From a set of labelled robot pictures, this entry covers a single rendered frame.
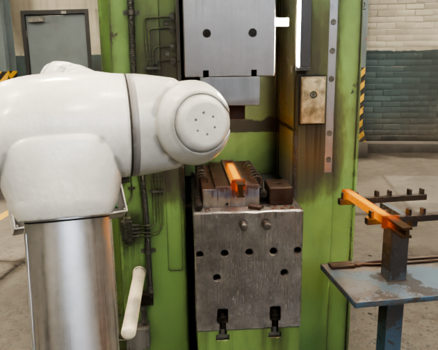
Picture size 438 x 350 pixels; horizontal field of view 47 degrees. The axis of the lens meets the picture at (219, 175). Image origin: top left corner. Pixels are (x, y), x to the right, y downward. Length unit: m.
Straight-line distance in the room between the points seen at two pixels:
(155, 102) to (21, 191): 0.18
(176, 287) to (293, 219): 0.57
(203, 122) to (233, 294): 1.31
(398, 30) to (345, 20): 5.84
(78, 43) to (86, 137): 7.64
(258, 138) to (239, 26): 0.67
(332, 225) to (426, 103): 5.97
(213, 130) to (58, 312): 0.27
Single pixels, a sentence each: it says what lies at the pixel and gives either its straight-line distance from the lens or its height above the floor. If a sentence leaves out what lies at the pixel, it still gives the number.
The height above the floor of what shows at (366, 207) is 0.97.
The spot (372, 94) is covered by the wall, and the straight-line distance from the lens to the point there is 7.74.
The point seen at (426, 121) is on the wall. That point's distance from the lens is 7.95.
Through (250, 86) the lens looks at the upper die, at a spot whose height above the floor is 1.33.
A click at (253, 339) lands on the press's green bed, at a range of 1.94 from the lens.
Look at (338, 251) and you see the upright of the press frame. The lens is 2.09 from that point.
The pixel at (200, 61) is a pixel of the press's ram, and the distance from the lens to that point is 1.70.
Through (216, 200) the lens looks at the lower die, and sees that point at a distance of 1.77.
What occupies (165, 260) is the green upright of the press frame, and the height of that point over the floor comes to 0.67.
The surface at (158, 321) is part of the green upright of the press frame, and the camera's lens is 2.11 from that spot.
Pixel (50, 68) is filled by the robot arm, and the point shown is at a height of 1.41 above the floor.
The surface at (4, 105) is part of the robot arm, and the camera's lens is 0.61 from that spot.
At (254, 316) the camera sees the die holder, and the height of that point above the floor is 0.52.
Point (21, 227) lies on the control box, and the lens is 1.56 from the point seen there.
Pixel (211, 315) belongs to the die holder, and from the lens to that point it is 1.88.
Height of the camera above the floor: 1.43
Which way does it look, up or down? 13 degrees down
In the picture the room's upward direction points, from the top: 1 degrees counter-clockwise
